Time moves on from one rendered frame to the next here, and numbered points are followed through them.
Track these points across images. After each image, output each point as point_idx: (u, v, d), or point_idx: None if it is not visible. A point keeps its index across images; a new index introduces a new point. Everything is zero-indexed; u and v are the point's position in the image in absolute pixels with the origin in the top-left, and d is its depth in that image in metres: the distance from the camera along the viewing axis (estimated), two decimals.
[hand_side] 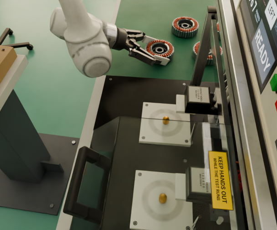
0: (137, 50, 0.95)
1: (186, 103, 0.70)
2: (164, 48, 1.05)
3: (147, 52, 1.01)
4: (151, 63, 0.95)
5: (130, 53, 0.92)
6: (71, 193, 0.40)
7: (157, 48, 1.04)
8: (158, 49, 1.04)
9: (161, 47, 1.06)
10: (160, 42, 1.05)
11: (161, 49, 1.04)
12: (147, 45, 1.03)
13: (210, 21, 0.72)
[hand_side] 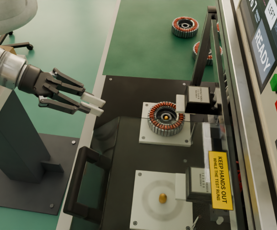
0: (55, 96, 0.73)
1: (186, 103, 0.70)
2: (174, 115, 0.81)
3: (149, 117, 0.79)
4: (71, 112, 0.74)
5: (39, 104, 0.70)
6: (71, 193, 0.40)
7: (164, 114, 0.80)
8: (165, 115, 0.81)
9: (171, 113, 0.82)
10: (171, 107, 0.81)
11: (169, 117, 0.80)
12: (153, 107, 0.81)
13: (210, 21, 0.72)
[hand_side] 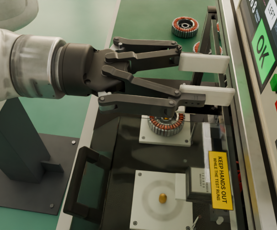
0: (130, 87, 0.36)
1: None
2: (174, 115, 0.81)
3: (149, 117, 0.79)
4: (167, 113, 0.34)
5: (99, 107, 0.34)
6: (71, 193, 0.40)
7: None
8: None
9: None
10: None
11: None
12: None
13: (210, 21, 0.72)
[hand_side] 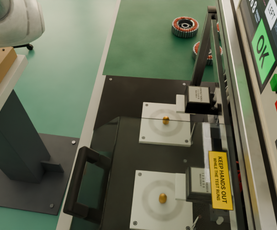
0: None
1: (186, 103, 0.70)
2: None
3: None
4: None
5: None
6: (71, 193, 0.40)
7: None
8: None
9: None
10: None
11: None
12: None
13: (210, 21, 0.72)
